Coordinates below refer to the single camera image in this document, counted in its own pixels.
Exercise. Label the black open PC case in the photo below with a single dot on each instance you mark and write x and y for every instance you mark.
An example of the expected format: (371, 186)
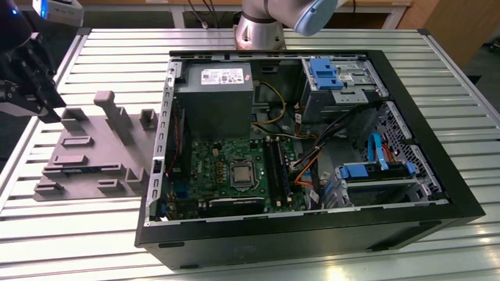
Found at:
(274, 243)

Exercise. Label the dark blue RAM stick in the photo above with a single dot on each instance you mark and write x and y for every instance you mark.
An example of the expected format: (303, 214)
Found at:
(78, 170)
(284, 172)

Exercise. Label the black RAM slot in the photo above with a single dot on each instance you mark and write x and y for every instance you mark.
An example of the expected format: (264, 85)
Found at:
(270, 169)

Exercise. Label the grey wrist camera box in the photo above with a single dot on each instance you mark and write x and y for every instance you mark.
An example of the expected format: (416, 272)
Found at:
(63, 11)

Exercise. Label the silver CPU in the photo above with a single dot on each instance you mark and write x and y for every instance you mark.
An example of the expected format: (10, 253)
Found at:
(242, 175)

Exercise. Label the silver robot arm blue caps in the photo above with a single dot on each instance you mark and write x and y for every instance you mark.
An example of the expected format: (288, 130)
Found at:
(259, 32)

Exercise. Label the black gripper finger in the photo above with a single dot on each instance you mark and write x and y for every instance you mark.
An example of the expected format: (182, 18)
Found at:
(23, 101)
(39, 67)

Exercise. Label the green motherboard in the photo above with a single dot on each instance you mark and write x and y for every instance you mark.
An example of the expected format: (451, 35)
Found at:
(211, 181)

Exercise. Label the blue plastic drive latch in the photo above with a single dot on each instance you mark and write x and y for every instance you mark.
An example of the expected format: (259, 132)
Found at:
(326, 76)

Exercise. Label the grey parts rack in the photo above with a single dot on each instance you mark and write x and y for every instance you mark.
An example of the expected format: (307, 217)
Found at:
(98, 146)

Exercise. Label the wooden cabinet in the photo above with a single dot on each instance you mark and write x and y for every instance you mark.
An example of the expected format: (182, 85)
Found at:
(460, 23)

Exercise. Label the CPU socket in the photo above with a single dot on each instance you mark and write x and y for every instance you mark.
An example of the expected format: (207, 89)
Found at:
(242, 185)

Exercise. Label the white-legged wooden desk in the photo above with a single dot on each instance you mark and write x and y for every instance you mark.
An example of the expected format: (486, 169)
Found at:
(375, 7)

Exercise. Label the grey power supply unit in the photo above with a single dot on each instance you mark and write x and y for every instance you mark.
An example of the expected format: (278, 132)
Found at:
(212, 108)

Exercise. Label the hard disk in blue carrier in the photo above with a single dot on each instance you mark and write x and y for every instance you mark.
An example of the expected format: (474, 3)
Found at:
(375, 172)

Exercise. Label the metal disk bay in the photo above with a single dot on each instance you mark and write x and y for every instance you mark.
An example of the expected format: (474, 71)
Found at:
(375, 193)

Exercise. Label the metal drive cage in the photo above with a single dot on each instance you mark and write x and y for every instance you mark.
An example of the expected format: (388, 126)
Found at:
(343, 102)

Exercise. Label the black graphics card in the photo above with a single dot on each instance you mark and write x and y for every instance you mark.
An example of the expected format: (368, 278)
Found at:
(234, 206)

